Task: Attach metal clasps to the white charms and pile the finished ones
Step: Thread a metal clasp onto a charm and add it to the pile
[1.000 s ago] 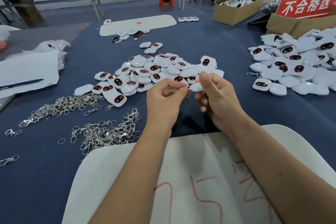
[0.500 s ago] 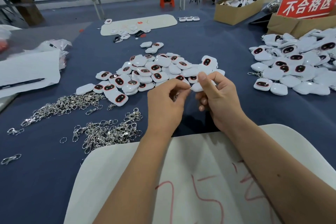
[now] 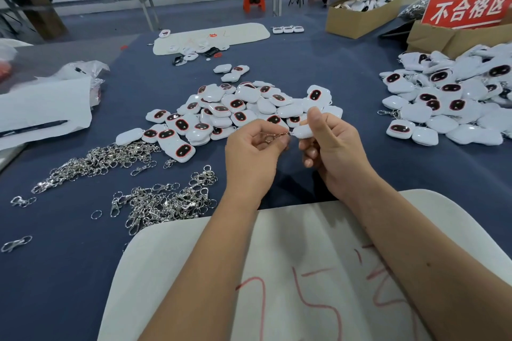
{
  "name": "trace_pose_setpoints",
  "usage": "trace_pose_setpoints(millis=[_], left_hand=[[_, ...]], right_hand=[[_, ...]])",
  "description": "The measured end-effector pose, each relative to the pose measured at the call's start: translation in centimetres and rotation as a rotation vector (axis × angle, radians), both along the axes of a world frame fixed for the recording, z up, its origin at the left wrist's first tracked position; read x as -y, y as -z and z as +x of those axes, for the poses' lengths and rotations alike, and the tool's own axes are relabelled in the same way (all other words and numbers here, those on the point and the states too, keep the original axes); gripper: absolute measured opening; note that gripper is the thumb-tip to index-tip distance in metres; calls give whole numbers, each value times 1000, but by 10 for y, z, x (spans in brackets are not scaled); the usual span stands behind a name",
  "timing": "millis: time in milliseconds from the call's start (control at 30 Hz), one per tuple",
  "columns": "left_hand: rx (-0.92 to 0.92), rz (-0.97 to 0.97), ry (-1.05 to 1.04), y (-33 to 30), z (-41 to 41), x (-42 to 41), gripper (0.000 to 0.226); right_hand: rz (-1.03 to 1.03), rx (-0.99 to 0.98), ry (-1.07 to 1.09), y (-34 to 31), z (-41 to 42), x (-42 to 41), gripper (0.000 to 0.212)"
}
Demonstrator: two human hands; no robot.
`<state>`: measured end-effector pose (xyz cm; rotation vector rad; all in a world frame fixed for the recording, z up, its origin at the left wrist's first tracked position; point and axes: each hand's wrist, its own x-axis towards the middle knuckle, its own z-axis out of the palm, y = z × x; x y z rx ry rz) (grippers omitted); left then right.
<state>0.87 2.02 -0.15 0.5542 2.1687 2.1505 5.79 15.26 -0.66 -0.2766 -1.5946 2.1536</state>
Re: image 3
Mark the person's right hand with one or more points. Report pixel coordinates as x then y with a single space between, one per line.
340 157

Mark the person's left hand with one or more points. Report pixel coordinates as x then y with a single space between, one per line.
252 169

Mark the white tag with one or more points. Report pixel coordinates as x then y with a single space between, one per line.
302 131

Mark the person's left forearm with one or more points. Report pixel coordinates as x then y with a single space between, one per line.
200 277

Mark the person's right forearm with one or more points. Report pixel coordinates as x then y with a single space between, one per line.
428 265

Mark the white foam board red marks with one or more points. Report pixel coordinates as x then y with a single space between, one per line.
296 253

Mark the open cardboard box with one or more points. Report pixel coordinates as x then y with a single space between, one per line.
356 25

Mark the small white plastic part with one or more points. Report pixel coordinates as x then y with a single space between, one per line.
298 30
278 30
288 30

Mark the long white foam board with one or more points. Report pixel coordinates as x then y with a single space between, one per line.
248 33

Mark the flat brown cardboard box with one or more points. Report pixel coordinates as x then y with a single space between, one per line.
438 41

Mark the red plastic stool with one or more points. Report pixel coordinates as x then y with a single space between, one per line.
254 1

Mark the red sign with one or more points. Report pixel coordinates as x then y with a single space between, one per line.
468 7

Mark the white paper sheet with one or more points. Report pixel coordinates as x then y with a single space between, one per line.
44 103

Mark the black pen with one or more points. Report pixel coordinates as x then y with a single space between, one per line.
32 128

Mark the orange bag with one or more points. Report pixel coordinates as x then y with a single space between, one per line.
5 70

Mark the white plastic bag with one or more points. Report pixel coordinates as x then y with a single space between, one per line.
12 45

